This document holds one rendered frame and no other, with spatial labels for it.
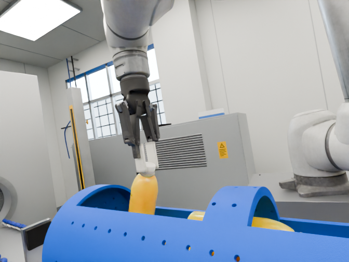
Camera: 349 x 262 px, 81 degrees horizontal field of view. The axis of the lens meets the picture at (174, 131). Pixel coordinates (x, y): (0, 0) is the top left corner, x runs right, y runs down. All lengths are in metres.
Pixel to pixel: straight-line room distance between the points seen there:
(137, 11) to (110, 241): 0.41
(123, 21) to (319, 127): 0.64
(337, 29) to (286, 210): 0.53
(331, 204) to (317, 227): 0.28
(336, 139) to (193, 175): 1.41
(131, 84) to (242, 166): 1.44
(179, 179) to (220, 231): 1.74
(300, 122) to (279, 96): 2.23
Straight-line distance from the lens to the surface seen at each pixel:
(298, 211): 0.79
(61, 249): 0.55
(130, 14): 0.43
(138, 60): 0.53
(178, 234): 0.34
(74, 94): 1.30
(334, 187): 0.84
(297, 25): 3.24
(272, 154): 3.06
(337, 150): 0.74
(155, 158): 0.54
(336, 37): 0.71
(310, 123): 0.80
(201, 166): 1.90
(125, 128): 0.49
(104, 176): 2.64
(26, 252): 1.05
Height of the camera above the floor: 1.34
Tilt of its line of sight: 1 degrees up
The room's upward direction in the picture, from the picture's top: 9 degrees counter-clockwise
